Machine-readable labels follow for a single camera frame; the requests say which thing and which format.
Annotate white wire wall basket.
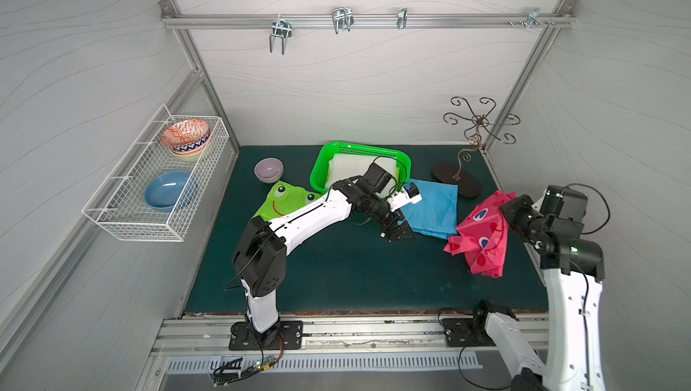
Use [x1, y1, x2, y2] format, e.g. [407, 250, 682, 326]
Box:
[82, 106, 229, 243]

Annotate blue bowl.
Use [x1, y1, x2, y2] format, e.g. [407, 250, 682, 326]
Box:
[143, 171, 198, 213]

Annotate small purple bowl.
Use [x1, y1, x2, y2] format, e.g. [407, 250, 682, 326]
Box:
[254, 157, 284, 184]

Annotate small metal hook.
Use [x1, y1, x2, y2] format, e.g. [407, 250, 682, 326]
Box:
[397, 8, 408, 29]

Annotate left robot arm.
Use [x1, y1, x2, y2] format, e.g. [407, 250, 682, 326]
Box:
[232, 163, 422, 335]

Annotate dark metal jewelry stand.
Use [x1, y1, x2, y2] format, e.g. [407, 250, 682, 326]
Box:
[432, 96, 521, 200]

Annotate aluminium top rail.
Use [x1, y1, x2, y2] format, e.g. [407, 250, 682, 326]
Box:
[162, 12, 577, 31]

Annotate orange patterned bowl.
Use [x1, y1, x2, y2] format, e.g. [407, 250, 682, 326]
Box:
[160, 119, 212, 156]

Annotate aluminium rail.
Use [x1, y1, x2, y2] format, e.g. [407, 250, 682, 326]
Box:
[150, 311, 470, 356]
[162, 12, 577, 31]

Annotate white raincoat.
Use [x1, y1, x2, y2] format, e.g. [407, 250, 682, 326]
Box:
[325, 154, 399, 188]

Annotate pink bunny raincoat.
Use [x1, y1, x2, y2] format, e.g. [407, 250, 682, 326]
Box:
[444, 191, 516, 279]

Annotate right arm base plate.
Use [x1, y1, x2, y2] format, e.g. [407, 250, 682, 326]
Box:
[439, 317, 486, 348]

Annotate blue folded raincoat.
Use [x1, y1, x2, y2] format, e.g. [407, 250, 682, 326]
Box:
[401, 180, 458, 239]

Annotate green frog raincoat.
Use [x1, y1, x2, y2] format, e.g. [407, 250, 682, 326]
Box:
[254, 181, 321, 221]

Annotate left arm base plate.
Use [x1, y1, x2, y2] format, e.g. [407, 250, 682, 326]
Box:
[229, 319, 304, 351]

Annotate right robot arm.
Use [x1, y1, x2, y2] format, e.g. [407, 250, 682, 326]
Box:
[470, 182, 606, 390]

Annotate metal loop hook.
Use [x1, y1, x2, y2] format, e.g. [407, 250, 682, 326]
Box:
[331, 7, 354, 35]

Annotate metal bracket hook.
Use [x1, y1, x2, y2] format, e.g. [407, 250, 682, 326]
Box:
[507, 8, 556, 29]

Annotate aluminium front rail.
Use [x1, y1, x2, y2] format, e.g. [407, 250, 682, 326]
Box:
[150, 311, 470, 356]

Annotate green plastic basket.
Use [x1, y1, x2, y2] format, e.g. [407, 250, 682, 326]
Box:
[310, 142, 411, 199]

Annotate metal double hook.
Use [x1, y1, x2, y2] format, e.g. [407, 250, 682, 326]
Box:
[269, 19, 293, 55]

